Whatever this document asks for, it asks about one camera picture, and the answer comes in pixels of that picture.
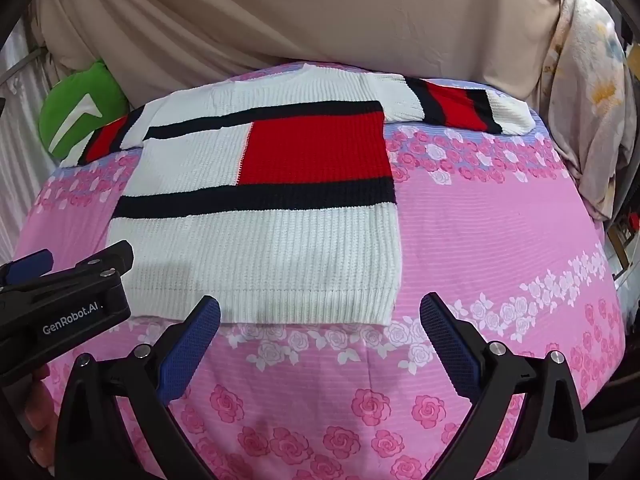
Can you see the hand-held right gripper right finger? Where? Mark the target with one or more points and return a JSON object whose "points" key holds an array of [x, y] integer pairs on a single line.
{"points": [[447, 342]]}

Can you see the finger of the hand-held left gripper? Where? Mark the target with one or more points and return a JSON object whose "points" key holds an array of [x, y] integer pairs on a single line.
{"points": [[112, 257], [27, 265]]}

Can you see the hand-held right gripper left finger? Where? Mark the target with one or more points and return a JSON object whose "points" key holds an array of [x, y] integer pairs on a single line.
{"points": [[192, 342]]}

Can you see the white red navy knit sweater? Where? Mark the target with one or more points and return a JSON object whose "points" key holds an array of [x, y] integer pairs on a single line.
{"points": [[280, 240]]}

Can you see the person's left hand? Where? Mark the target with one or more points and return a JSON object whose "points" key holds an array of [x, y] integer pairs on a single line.
{"points": [[40, 410]]}

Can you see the grey striped cloth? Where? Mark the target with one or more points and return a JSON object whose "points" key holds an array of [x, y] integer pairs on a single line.
{"points": [[20, 160]]}

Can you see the pink floral bedsheet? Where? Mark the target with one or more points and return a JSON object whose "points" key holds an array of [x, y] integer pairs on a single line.
{"points": [[500, 240]]}

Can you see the green pillow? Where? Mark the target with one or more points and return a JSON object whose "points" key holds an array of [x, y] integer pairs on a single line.
{"points": [[65, 105]]}

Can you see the pale floral cloth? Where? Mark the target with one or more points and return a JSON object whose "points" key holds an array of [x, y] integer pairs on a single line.
{"points": [[590, 110]]}

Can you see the beige cloth cover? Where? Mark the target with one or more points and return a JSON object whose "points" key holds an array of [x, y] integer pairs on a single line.
{"points": [[300, 15]]}

